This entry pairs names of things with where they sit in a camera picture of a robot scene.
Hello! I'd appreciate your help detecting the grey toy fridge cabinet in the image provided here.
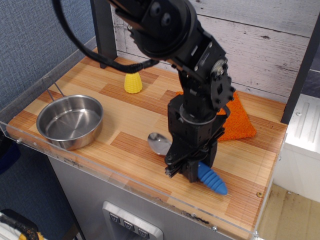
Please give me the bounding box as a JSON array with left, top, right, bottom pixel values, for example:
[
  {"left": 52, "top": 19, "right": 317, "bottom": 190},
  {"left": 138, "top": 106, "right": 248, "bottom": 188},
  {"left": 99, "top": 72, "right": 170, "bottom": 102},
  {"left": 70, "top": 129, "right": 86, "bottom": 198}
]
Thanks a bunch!
[{"left": 49, "top": 157, "right": 257, "bottom": 240}]

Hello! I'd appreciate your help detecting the yellow toy corn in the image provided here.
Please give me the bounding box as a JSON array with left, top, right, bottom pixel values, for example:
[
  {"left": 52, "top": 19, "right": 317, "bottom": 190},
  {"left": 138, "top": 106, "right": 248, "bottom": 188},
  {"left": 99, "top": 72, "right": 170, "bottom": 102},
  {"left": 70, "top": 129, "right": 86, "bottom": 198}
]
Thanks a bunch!
[{"left": 124, "top": 72, "right": 143, "bottom": 94}]

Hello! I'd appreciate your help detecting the yellow black object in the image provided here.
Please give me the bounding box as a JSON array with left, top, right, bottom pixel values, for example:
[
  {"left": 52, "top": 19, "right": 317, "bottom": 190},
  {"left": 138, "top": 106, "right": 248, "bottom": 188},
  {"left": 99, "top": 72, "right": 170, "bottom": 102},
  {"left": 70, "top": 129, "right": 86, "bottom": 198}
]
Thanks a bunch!
[{"left": 0, "top": 209, "right": 46, "bottom": 240}]

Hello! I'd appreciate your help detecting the dark grey right post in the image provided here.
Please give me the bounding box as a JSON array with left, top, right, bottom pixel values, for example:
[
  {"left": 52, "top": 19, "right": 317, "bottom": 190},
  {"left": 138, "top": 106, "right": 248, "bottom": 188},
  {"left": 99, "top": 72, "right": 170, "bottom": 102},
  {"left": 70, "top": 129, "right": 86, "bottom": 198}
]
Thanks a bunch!
[{"left": 281, "top": 0, "right": 320, "bottom": 125}]

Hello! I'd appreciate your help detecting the clear acrylic guard rail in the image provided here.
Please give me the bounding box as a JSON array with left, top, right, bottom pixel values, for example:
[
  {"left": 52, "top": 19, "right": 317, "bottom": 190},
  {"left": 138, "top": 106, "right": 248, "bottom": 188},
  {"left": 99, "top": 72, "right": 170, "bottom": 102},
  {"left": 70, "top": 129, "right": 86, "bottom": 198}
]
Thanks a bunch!
[{"left": 0, "top": 34, "right": 289, "bottom": 240}]

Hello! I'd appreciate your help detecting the orange cloth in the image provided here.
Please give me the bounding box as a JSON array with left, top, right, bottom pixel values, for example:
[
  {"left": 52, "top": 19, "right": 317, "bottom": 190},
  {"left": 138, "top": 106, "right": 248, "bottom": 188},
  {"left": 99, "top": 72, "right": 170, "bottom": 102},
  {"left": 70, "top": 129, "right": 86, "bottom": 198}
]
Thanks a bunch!
[{"left": 175, "top": 90, "right": 258, "bottom": 143}]

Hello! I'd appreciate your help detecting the silver dispenser button panel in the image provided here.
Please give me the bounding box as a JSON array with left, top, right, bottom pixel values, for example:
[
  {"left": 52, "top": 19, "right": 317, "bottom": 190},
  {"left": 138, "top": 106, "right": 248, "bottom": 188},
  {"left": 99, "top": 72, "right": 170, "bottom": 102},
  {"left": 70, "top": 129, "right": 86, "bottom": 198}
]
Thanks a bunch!
[{"left": 102, "top": 201, "right": 164, "bottom": 240}]

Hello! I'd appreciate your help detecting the stainless steel bowl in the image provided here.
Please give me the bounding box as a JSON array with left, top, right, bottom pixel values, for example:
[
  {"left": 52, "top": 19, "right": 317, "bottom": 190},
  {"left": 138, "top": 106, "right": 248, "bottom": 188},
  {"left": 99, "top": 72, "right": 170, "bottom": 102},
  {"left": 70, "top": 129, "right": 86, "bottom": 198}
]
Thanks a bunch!
[{"left": 36, "top": 94, "right": 104, "bottom": 150}]

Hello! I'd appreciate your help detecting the white ribbed box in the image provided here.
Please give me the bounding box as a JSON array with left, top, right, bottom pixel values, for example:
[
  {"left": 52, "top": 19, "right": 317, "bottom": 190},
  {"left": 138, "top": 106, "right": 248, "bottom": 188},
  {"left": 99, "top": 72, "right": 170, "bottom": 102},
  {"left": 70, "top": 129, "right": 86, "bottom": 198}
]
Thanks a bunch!
[{"left": 273, "top": 94, "right": 320, "bottom": 202}]

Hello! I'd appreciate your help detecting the blue handled metal spoon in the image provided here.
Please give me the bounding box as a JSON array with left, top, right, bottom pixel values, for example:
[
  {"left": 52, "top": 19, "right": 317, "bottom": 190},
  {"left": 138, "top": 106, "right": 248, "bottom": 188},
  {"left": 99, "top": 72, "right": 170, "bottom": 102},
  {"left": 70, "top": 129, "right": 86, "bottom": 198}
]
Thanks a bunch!
[{"left": 147, "top": 132, "right": 228, "bottom": 196}]

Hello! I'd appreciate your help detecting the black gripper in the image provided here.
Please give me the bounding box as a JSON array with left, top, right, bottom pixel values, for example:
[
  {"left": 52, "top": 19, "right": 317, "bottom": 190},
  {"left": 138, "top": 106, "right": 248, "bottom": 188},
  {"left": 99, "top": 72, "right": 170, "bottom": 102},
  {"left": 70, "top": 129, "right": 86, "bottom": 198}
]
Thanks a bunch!
[{"left": 165, "top": 96, "right": 231, "bottom": 183}]

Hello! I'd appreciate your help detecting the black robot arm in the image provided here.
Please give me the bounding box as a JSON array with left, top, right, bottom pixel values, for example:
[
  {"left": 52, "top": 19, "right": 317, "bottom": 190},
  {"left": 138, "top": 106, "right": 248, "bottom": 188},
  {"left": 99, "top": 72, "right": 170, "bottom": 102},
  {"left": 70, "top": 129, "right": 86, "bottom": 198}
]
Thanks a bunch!
[{"left": 110, "top": 0, "right": 235, "bottom": 182}]

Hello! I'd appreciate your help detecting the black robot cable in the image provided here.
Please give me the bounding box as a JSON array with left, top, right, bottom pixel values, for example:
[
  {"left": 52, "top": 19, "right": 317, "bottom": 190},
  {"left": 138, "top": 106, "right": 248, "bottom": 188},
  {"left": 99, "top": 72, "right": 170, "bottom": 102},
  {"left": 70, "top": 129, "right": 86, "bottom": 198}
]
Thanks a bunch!
[{"left": 51, "top": 0, "right": 161, "bottom": 74}]

